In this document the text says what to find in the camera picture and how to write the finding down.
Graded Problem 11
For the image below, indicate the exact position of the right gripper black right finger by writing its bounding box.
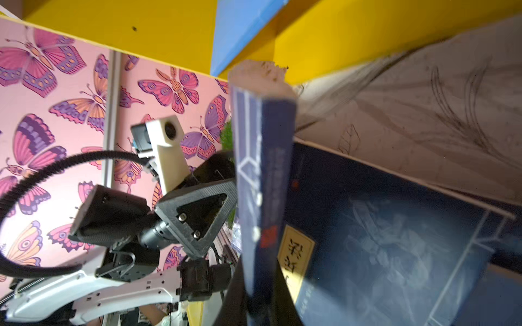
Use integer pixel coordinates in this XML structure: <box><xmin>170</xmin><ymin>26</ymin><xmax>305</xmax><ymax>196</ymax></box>
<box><xmin>269</xmin><ymin>262</ymin><xmax>304</xmax><ymax>326</ymax></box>

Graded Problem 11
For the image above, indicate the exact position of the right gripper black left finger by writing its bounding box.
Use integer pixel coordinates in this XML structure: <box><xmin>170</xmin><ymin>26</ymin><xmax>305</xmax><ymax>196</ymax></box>
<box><xmin>213</xmin><ymin>260</ymin><xmax>247</xmax><ymax>326</ymax></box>

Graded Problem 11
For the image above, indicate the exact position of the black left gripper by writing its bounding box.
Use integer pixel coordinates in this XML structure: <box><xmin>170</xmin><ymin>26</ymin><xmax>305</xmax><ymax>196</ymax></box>
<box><xmin>68</xmin><ymin>151</ymin><xmax>238</xmax><ymax>281</ymax></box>

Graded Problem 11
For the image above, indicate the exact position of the navy book yellow label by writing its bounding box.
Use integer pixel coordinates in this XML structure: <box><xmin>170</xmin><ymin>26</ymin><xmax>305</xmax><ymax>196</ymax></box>
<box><xmin>228</xmin><ymin>60</ymin><xmax>298</xmax><ymax>311</ymax></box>

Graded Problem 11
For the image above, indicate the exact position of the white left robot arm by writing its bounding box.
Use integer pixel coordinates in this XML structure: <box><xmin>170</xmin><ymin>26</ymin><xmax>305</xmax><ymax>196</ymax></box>
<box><xmin>1</xmin><ymin>151</ymin><xmax>237</xmax><ymax>325</ymax></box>

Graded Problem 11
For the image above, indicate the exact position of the green artificial grass mat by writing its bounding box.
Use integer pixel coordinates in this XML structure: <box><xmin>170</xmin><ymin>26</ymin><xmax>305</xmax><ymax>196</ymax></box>
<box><xmin>220</xmin><ymin>121</ymin><xmax>233</xmax><ymax>151</ymax></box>

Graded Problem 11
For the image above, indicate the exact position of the yellow wooden bookshelf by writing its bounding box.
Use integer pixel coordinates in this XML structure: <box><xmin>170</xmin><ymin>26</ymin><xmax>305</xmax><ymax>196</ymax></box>
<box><xmin>21</xmin><ymin>1</ymin><xmax>521</xmax><ymax>84</ymax></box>

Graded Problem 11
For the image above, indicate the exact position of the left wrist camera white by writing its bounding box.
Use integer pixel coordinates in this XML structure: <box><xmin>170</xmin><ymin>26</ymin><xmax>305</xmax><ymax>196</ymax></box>
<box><xmin>130</xmin><ymin>115</ymin><xmax>190</xmax><ymax>195</ymax></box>

